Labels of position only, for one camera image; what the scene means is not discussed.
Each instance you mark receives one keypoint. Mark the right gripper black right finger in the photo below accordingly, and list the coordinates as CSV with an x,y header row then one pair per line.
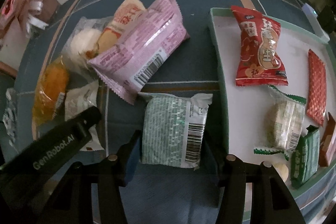
x,y
217,169

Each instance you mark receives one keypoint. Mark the red patterned packet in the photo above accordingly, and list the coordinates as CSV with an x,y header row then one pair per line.
x,y
317,96

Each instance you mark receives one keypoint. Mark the black power adapter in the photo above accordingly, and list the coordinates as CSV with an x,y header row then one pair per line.
x,y
326,19

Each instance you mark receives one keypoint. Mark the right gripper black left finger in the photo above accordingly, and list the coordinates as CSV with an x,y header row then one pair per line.
x,y
123,164

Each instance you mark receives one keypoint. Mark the dark green snack packet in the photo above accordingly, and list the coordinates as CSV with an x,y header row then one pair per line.
x,y
304,159

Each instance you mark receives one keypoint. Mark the pink paper flower bouquet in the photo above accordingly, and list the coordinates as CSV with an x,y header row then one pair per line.
x,y
16,14

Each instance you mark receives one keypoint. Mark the crumpled patterned paper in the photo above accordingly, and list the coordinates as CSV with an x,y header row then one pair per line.
x,y
10,115

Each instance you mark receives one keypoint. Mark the beige toast bread packet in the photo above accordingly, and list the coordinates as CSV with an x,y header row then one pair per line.
x,y
125,15

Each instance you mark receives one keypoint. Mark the white power strip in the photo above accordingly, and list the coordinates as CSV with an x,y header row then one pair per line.
x,y
312,18

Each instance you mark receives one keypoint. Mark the white grey snack packet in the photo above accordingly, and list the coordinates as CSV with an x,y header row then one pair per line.
x,y
78,100

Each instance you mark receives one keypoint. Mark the pale green snack packet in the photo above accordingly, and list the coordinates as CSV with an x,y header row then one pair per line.
x,y
173,129

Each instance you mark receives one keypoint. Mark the teal rimmed white tray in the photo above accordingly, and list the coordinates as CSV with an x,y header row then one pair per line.
x,y
245,108

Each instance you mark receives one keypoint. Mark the green edged round cake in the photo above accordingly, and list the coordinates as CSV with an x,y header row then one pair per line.
x,y
283,124

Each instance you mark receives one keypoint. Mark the clear wrapped white bun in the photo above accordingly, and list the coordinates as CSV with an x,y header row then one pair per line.
x,y
82,42

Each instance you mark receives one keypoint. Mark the orange soft bread packet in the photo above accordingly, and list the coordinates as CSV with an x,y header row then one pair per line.
x,y
50,91

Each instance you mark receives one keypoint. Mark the pink snack packet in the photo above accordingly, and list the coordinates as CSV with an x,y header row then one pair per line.
x,y
141,50

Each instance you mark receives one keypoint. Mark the blue plaid tablecloth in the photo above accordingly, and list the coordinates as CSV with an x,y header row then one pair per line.
x,y
157,194

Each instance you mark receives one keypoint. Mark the dark red wafer packet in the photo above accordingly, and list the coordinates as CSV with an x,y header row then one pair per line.
x,y
327,145

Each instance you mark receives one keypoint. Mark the red peanut snack bag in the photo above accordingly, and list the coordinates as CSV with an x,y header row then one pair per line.
x,y
259,62

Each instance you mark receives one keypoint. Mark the small cream cake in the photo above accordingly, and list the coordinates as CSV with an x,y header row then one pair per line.
x,y
282,170

